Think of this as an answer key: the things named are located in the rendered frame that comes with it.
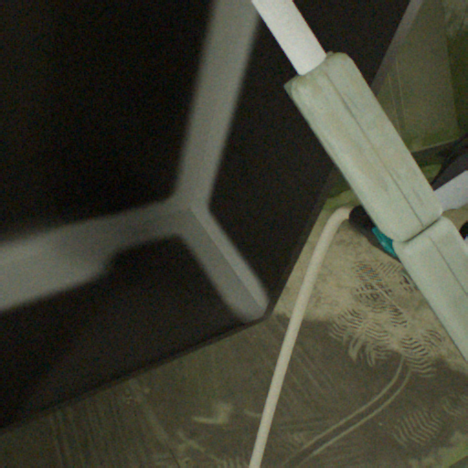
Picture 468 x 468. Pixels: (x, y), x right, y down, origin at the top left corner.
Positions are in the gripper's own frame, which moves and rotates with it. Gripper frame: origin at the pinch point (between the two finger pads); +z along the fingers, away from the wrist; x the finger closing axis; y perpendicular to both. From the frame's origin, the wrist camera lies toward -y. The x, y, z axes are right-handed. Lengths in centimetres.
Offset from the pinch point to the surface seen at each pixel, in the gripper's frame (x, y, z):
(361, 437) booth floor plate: -77, 87, 21
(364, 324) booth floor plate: -71, 123, 2
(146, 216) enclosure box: 3, 89, 29
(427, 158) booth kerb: -68, 204, -67
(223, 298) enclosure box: -19, 75, 25
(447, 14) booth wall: -23, 213, -109
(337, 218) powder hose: -1.2, 22.3, 0.9
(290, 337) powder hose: -14.7, 30.8, 15.3
